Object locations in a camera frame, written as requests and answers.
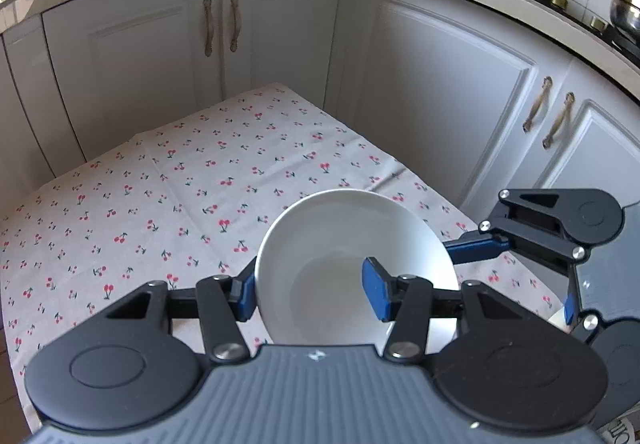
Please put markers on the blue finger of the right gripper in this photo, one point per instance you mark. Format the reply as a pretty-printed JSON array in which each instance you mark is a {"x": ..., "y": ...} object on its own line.
[
  {"x": 569, "y": 307},
  {"x": 475, "y": 247}
]

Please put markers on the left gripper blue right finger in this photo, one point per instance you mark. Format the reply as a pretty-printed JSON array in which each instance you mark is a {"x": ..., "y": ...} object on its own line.
[{"x": 382, "y": 290}]

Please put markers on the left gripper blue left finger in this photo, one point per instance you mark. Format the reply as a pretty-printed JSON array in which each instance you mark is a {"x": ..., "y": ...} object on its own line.
[{"x": 242, "y": 295}]

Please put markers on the floral bowl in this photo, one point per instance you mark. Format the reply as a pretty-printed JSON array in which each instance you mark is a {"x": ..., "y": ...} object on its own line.
[{"x": 308, "y": 268}]

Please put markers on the white kitchen cabinets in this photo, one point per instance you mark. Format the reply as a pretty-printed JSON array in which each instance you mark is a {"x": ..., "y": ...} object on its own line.
[{"x": 472, "y": 95}]

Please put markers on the cherry print tablecloth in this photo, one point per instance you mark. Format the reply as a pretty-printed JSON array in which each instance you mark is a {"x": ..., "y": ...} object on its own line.
[{"x": 181, "y": 202}]

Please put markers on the steel cooking pot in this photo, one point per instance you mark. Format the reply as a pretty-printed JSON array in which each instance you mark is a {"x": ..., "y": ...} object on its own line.
[{"x": 625, "y": 16}]

